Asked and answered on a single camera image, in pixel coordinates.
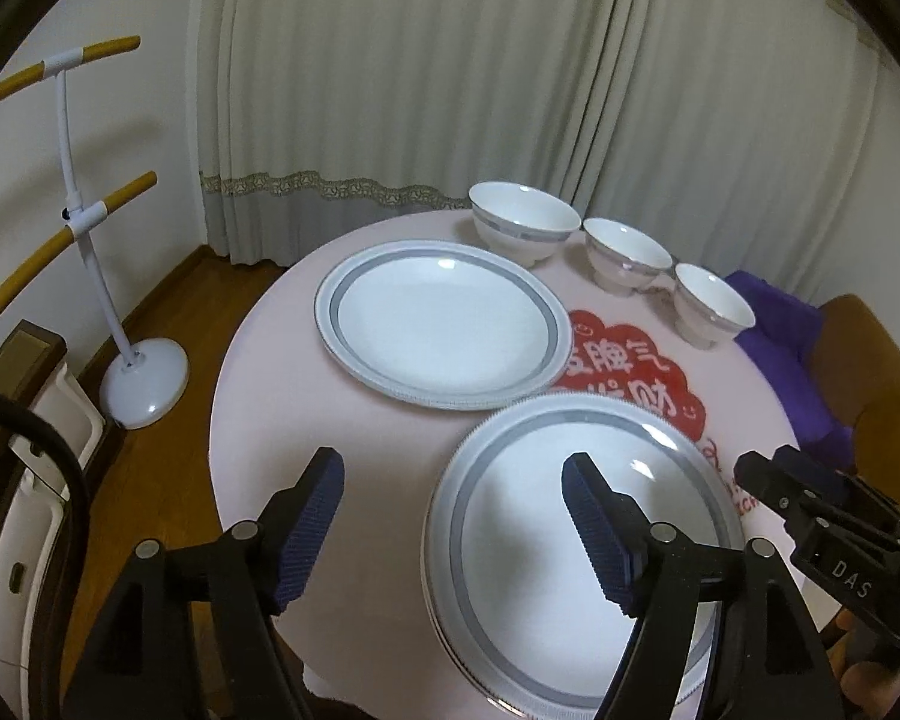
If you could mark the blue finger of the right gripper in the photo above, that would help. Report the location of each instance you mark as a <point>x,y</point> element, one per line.
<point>837,488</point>
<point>776,487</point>

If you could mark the dark wooden cabinet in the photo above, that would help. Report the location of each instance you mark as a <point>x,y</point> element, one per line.
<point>28,357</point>

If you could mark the white plastic stool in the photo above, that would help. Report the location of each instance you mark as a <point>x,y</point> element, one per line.
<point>32,523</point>

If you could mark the grey curtain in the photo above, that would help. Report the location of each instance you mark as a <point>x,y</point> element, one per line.
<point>729,130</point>

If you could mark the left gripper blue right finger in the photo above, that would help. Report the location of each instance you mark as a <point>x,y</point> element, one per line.
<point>612,529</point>

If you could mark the purple cloth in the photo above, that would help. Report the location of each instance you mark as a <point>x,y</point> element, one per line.
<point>779,345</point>

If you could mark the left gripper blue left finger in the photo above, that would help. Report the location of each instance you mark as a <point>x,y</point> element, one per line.
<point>294,525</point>

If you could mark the white stand with wooden hoops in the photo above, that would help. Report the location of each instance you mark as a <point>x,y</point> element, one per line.
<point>147,378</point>

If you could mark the brown armchair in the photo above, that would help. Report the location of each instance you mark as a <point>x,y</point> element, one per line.
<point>856,364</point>

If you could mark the white bowl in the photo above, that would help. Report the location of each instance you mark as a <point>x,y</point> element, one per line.
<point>522,223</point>
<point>709,311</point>
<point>623,259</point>

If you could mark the grey-rimmed white plate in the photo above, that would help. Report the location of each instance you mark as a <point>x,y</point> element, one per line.
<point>510,589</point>
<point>443,325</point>

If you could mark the person right hand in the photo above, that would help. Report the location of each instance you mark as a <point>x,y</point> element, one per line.
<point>869,686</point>

